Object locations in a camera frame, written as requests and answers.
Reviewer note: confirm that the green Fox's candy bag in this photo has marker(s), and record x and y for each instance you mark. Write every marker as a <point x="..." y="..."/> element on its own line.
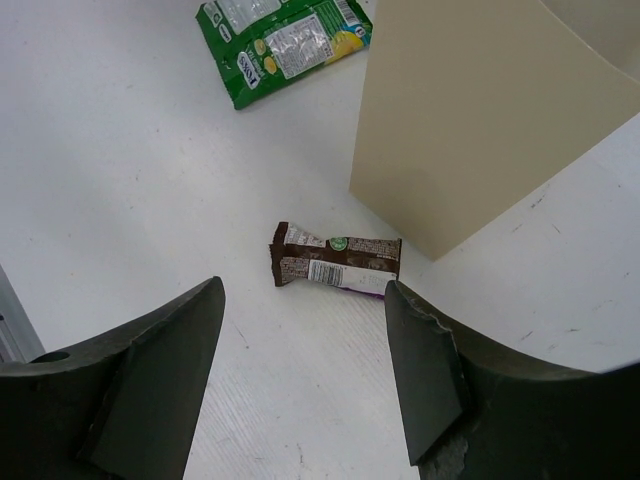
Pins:
<point x="260" y="47"/>

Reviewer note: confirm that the brown paper bag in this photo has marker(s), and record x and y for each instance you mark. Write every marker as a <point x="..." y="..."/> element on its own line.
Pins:
<point x="469" y="106"/>

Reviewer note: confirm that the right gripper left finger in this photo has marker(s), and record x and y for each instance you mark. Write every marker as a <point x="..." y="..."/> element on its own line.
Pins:
<point x="121" y="405"/>

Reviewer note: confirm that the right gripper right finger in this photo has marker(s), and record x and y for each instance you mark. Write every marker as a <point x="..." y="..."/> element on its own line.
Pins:
<point x="473" y="408"/>

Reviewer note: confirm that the aluminium front rail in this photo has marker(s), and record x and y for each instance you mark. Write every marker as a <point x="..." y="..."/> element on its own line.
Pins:
<point x="19" y="340"/>

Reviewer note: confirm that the brown chocolate bar right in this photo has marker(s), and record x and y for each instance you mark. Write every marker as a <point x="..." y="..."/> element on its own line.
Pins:
<point x="354" y="264"/>

